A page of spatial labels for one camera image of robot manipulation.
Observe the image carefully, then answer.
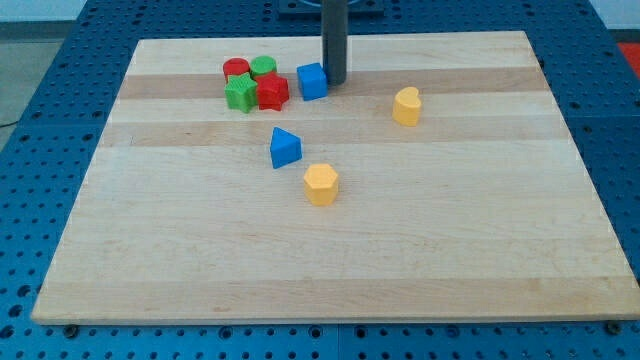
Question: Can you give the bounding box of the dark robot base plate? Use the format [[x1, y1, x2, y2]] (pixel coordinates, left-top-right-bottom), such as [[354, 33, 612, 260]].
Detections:
[[273, 0, 385, 19]]

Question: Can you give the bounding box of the light wooden board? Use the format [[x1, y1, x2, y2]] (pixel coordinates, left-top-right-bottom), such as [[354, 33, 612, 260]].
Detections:
[[32, 31, 639, 325]]

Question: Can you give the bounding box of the blue cube block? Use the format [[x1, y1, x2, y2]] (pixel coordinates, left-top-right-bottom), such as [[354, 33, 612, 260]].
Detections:
[[296, 63, 328, 101]]

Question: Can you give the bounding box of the yellow hexagon block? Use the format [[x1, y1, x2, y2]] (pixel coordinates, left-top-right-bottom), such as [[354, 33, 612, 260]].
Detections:
[[303, 163, 339, 206]]

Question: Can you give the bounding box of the green star block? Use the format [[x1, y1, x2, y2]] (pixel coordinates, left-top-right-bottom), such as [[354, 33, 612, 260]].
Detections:
[[224, 72, 258, 113]]

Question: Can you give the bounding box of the yellow heart block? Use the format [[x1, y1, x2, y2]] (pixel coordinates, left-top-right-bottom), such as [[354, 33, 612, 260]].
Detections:
[[392, 87, 422, 127]]

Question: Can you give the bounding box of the red star block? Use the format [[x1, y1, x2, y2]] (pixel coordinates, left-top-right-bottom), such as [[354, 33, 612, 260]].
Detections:
[[255, 72, 289, 111]]

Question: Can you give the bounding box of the red cylinder block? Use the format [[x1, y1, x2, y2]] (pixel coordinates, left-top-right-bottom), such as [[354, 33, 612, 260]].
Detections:
[[222, 57, 250, 82]]

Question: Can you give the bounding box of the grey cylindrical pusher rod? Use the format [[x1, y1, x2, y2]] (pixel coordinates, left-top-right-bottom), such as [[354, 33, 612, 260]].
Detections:
[[321, 0, 348, 86]]

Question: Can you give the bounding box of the green cylinder block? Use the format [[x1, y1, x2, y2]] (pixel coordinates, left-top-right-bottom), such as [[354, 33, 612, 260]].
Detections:
[[249, 55, 277, 78]]

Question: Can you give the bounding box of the blue triangle block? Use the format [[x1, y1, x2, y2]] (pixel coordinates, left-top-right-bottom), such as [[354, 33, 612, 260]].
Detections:
[[269, 127, 302, 169]]

